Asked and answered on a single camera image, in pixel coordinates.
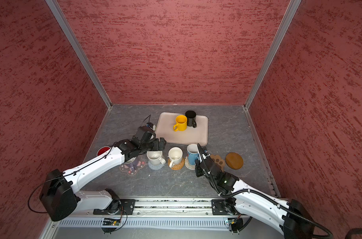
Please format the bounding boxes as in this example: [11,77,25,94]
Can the brown paw coaster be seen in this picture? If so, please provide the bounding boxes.
[210,154,226,172]

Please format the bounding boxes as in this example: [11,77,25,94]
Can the beige woven spiral coaster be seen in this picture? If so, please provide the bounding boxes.
[185,158,196,170]

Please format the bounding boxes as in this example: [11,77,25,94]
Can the grey round coaster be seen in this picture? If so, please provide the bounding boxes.
[148,162,164,170]

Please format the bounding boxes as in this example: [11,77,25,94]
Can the light blue mug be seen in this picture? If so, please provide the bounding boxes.
[187,144,200,166]

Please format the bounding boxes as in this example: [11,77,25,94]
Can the brown round wooden coaster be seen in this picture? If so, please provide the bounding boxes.
[225,152,244,170]

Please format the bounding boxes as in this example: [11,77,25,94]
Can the brown woven rattan coaster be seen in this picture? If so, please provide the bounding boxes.
[168,158,185,170]

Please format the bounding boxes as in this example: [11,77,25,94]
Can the yellow mug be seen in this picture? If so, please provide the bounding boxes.
[173,115,188,131]

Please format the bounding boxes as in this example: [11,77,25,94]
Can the pink flower coaster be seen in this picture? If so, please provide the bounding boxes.
[119,157,146,176]

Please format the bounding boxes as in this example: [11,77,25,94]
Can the white mug red inside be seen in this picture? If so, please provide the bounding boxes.
[96,146,111,156]

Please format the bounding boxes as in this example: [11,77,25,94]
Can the black mug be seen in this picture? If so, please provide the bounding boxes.
[185,110,197,128]

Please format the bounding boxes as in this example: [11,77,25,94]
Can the white mug purple band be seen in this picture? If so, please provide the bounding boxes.
[124,157,136,174]

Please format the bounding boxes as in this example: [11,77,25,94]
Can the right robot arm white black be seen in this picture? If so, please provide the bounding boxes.
[195,155,333,239]

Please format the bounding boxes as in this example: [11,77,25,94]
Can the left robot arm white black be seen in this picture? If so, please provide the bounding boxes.
[39,124,167,222]

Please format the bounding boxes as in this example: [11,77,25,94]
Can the beige serving tray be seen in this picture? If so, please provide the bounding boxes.
[155,112,208,146]

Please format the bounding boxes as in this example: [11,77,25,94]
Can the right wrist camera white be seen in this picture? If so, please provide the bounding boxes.
[197,143,209,163]

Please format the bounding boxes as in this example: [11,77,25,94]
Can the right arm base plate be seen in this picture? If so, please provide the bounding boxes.
[211,198,238,215]

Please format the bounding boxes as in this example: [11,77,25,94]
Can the aluminium mounting rail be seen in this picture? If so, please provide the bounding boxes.
[51,197,295,218]

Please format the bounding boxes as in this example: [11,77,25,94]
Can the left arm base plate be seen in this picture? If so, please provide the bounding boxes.
[93,199,136,216]

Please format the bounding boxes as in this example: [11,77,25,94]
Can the black cable bottom right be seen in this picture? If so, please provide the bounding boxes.
[344,227,362,239]

